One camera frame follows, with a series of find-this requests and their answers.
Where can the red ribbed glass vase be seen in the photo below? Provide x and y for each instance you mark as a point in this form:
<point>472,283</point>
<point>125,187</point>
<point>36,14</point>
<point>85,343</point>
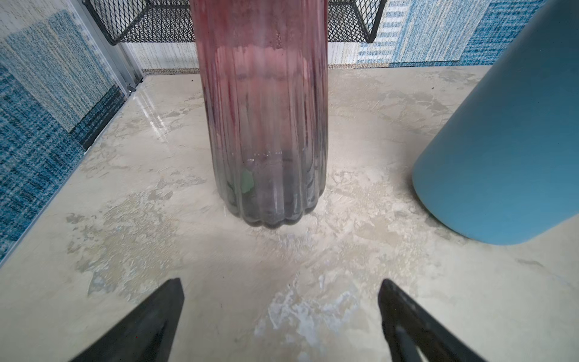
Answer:
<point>267,113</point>

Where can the blue ceramic vase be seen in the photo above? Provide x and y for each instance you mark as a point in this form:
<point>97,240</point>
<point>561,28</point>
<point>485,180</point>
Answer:
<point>504,168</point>

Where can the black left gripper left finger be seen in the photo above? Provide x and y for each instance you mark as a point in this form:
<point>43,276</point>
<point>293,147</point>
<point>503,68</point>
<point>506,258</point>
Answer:
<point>146,333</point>

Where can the black wire mesh shelf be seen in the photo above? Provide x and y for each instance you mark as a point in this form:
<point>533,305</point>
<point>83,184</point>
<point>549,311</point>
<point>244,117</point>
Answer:
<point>271,22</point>

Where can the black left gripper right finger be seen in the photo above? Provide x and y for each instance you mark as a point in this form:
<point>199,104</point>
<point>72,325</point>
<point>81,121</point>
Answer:
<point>413,334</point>

